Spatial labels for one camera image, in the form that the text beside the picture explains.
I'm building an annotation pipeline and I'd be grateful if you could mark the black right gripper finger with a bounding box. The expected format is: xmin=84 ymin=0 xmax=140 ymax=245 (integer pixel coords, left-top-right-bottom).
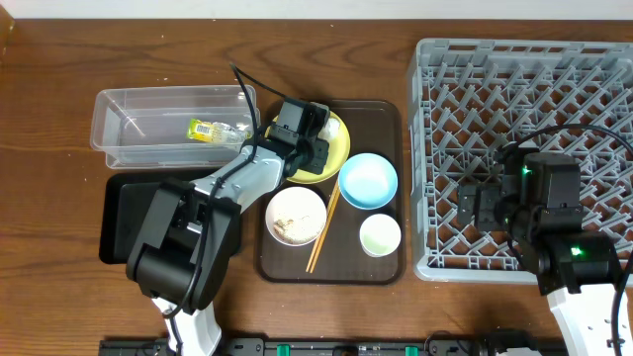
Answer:
xmin=477 ymin=184 xmax=500 ymax=225
xmin=457 ymin=183 xmax=478 ymax=223

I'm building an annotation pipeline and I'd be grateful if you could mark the clear plastic wrapper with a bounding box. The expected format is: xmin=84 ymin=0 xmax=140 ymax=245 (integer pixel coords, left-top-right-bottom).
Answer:
xmin=317 ymin=118 xmax=340 ymax=141

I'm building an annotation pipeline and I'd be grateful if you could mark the yellow-labelled plastic wrapper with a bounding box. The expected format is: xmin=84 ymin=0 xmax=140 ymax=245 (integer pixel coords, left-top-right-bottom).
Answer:
xmin=187 ymin=119 xmax=250 ymax=144

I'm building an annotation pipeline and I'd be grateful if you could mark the blue bowl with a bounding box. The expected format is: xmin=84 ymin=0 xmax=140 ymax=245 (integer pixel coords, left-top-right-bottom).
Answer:
xmin=337 ymin=152 xmax=399 ymax=210

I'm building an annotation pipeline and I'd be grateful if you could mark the white rice bowl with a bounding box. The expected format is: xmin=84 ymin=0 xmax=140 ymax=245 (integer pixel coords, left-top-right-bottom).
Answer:
xmin=264 ymin=186 xmax=327 ymax=247

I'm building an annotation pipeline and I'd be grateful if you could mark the small pale green cup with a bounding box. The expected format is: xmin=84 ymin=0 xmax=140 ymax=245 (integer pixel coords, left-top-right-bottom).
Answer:
xmin=359 ymin=214 xmax=402 ymax=257

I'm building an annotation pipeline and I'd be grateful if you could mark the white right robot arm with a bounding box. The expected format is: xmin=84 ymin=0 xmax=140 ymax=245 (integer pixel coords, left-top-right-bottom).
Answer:
xmin=458 ymin=148 xmax=632 ymax=355

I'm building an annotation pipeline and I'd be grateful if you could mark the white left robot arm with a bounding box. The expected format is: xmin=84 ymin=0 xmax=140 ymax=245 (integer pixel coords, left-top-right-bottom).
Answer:
xmin=126 ymin=98 xmax=330 ymax=355

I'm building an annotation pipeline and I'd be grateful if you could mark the grey dishwasher rack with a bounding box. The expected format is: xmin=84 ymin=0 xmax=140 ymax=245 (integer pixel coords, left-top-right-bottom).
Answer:
xmin=407 ymin=39 xmax=632 ymax=284

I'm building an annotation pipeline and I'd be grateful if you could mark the clear plastic waste bin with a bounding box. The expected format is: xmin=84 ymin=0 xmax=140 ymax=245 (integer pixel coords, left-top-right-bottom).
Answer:
xmin=90 ymin=85 xmax=260 ymax=169

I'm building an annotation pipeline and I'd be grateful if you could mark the black waste tray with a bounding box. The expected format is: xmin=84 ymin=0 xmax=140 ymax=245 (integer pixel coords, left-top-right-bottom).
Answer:
xmin=99 ymin=168 xmax=215 ymax=264

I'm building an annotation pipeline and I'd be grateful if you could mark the yellow plate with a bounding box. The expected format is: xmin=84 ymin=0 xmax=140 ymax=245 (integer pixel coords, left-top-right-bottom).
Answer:
xmin=253 ymin=111 xmax=351 ymax=191

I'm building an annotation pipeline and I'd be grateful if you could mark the wooden chopstick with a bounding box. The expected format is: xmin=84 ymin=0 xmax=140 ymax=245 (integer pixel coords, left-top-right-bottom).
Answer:
xmin=306 ymin=182 xmax=340 ymax=273
xmin=309 ymin=190 xmax=342 ymax=275

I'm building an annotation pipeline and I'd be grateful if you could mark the brown serving tray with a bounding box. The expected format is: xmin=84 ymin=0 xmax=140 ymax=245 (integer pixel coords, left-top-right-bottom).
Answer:
xmin=255 ymin=99 xmax=406 ymax=286

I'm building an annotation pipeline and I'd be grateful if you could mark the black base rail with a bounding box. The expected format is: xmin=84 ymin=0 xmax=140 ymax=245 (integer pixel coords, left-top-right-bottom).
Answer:
xmin=98 ymin=329 xmax=570 ymax=356

